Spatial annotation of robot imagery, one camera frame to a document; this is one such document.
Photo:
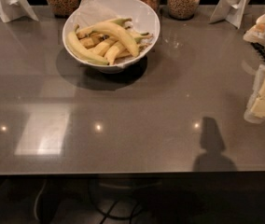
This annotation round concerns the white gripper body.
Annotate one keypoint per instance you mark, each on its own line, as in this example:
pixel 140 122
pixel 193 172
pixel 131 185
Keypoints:
pixel 259 77

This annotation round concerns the white ceramic bowl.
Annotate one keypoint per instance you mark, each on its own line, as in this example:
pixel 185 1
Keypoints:
pixel 111 35

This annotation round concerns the small brown-spotted banana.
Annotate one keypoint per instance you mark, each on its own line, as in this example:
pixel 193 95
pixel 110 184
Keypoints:
pixel 92 41

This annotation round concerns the white paper bowl liner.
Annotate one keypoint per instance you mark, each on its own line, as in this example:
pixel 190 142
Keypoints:
pixel 144 19

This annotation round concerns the left yellow-green banana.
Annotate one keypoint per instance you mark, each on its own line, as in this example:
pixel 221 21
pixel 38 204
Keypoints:
pixel 78 50

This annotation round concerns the right white paper stand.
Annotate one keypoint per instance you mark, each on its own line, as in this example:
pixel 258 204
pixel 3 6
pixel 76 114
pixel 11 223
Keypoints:
pixel 231 11

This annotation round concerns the white paper stand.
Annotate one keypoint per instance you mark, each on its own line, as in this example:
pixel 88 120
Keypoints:
pixel 231 11
pixel 11 10

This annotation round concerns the right glass grain jar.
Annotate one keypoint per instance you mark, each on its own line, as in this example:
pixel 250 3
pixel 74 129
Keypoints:
pixel 182 9

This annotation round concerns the left white paper stand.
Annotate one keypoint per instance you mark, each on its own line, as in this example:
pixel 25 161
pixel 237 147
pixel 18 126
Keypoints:
pixel 11 10

